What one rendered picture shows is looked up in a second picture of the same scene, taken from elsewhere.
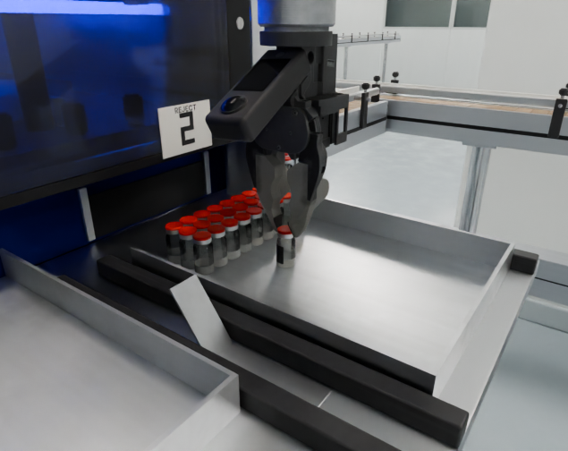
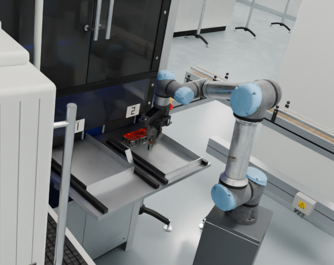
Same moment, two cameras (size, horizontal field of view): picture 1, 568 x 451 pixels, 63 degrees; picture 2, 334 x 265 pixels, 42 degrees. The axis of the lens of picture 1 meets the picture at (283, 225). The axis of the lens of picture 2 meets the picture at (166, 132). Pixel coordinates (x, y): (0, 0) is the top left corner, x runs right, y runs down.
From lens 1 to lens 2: 1.59 m
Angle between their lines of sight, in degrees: 5
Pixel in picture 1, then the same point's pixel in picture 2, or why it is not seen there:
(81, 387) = (107, 163)
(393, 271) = (173, 157)
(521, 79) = (295, 83)
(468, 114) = not seen: hidden behind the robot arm
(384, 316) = (165, 165)
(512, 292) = (196, 167)
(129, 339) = (115, 158)
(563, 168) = not seen: hidden behind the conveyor
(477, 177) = not seen: hidden behind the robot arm
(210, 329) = (130, 159)
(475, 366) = (176, 177)
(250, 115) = (146, 122)
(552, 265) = (267, 173)
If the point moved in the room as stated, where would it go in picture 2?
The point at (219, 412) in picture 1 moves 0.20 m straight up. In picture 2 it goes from (130, 171) to (137, 131)
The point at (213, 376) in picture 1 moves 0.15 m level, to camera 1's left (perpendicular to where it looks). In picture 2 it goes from (130, 166) to (97, 159)
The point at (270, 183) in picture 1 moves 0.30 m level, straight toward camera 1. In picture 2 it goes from (149, 131) to (139, 164)
